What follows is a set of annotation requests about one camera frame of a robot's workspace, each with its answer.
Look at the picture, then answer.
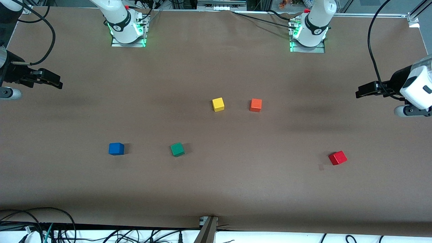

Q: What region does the black looped floor cable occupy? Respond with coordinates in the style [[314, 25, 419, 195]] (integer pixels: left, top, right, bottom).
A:
[[0, 207, 77, 243]]

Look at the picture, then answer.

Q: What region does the black base supply cable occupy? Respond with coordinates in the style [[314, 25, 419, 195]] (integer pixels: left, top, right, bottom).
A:
[[232, 10, 299, 30]]

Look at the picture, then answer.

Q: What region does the red block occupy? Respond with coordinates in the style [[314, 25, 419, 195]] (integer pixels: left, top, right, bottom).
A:
[[328, 151, 348, 166]]

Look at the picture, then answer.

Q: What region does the silver corner bracket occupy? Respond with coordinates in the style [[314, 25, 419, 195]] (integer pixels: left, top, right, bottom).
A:
[[407, 12, 421, 28]]

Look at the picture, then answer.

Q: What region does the grey power strip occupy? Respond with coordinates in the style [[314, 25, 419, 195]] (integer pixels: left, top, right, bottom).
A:
[[197, 0, 247, 11]]

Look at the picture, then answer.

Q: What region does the blue block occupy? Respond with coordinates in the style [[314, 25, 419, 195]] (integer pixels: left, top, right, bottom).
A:
[[108, 142, 125, 156]]

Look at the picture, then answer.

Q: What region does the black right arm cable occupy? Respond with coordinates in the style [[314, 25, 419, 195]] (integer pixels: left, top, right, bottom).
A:
[[11, 0, 56, 66]]

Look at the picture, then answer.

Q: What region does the green block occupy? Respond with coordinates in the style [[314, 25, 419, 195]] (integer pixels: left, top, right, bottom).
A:
[[170, 142, 185, 157]]

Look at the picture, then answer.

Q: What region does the green floor cable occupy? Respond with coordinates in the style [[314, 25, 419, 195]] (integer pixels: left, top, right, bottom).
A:
[[43, 223, 54, 243]]

